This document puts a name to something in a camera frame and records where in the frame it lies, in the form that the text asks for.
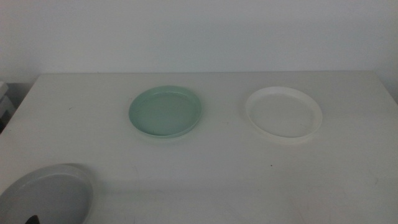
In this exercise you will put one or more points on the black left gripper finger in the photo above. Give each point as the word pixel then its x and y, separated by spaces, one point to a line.
pixel 31 220

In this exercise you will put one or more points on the grey shallow bowl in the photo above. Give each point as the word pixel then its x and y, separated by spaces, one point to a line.
pixel 46 196

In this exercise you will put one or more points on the mint green shallow bowl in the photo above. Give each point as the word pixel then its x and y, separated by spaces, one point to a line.
pixel 164 112

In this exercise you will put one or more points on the white shallow bowl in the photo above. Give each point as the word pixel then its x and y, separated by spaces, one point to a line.
pixel 284 113

